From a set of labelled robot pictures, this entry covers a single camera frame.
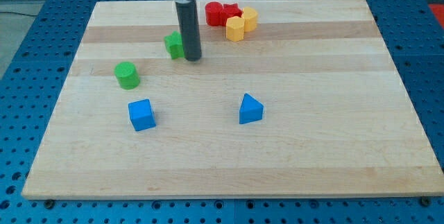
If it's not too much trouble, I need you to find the yellow hexagon block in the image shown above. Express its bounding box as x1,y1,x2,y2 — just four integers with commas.
225,16,245,42

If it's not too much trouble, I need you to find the green cylinder block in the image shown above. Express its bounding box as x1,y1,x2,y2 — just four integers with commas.
114,62,140,89

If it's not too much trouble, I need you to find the wooden board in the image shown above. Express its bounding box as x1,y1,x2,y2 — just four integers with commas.
22,0,443,200

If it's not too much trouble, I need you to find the blue triangle block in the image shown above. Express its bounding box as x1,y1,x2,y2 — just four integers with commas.
239,93,264,124

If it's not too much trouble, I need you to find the red cylinder block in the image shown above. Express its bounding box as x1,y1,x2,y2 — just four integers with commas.
205,1,223,26

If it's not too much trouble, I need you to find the green star block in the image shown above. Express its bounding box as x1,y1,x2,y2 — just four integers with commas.
164,31,185,59

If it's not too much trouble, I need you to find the blue cube block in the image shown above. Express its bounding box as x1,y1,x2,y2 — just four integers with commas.
128,99,156,131

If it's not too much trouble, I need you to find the red star block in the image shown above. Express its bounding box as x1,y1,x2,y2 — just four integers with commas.
219,3,243,26

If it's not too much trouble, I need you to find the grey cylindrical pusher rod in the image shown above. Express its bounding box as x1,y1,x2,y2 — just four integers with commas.
176,0,202,62

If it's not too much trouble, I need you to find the yellow heart block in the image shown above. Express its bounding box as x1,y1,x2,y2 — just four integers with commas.
241,7,258,32

